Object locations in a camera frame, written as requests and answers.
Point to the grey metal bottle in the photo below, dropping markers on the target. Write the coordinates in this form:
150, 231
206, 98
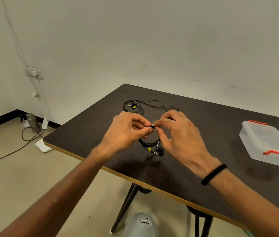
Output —
32, 122

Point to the light ripped jeans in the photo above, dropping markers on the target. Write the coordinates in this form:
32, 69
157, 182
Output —
140, 225

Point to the black wristband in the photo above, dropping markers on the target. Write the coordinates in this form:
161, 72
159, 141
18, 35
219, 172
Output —
213, 174

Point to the person's right thumb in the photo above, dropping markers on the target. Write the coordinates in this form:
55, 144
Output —
163, 138

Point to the white plug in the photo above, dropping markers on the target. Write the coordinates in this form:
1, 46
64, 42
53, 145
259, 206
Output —
35, 73

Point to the white wall socket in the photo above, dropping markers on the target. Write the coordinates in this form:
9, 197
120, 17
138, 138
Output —
30, 72

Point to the clear container with red clips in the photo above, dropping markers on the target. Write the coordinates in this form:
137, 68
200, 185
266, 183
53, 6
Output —
265, 141

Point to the person's left forearm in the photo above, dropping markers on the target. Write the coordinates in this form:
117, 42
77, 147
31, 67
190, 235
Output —
62, 192

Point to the person's left thumb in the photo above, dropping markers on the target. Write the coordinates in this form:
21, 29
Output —
143, 132

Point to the person's right forearm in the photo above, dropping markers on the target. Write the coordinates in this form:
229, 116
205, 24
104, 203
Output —
248, 207

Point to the white power adapter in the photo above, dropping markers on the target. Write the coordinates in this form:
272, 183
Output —
45, 123

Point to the black table leg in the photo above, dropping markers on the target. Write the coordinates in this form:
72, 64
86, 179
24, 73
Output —
203, 222
125, 207

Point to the person's right hand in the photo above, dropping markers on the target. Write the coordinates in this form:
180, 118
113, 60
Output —
187, 143

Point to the person's left hand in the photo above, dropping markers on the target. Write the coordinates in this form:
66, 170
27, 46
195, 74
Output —
119, 135

